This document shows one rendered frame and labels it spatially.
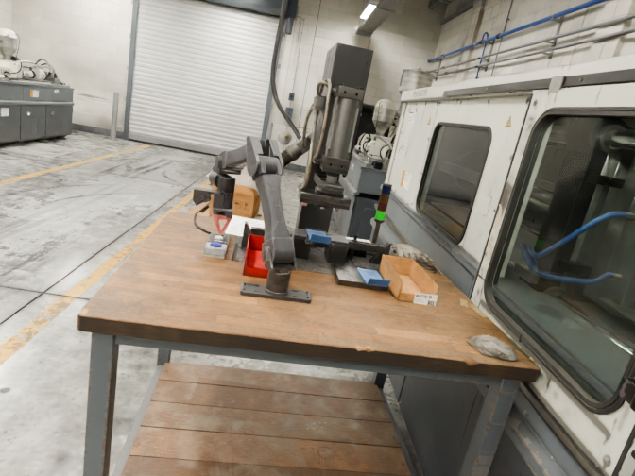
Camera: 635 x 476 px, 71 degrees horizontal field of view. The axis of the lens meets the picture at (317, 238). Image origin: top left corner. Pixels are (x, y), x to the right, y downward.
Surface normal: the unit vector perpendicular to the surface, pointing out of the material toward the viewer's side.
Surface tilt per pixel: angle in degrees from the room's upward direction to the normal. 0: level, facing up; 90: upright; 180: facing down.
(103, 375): 90
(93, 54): 90
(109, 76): 90
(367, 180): 90
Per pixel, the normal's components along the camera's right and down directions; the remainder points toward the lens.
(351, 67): 0.11, 0.29
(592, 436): -0.98, -0.17
